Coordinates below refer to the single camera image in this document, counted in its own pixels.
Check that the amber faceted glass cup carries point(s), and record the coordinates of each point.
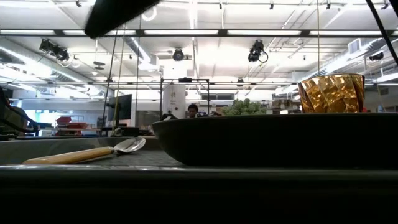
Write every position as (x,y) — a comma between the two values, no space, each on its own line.
(331,93)

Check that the distant black rig frame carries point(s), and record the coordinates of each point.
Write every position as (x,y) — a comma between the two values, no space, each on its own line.
(185,80)

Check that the person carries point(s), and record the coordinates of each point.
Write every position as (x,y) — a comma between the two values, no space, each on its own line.
(192,110)

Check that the black computer monitor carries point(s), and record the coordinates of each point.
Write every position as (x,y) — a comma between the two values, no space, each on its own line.
(122,107)

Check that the white ceiling air vent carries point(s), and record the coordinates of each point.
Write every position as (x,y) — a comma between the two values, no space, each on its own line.
(354,46)

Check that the black round plate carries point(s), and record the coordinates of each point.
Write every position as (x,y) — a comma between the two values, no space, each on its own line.
(264,140)

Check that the white cylindrical column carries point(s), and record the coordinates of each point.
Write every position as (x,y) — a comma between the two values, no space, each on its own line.
(174,96)

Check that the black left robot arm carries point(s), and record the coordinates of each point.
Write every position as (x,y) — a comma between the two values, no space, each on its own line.
(12,119)

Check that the small green artificial plant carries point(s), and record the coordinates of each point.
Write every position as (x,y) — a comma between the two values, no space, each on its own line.
(244,107)

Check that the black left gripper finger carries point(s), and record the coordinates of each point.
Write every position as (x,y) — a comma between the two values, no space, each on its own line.
(115,14)

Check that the red storage bins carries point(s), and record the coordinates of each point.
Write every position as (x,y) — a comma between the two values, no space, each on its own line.
(76,126)

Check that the black ceiling-mounted camera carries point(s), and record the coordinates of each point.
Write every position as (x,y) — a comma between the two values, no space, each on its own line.
(255,51)
(56,51)
(376,56)
(178,55)

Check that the long linear ceiling light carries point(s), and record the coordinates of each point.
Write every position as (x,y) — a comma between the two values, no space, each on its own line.
(264,32)

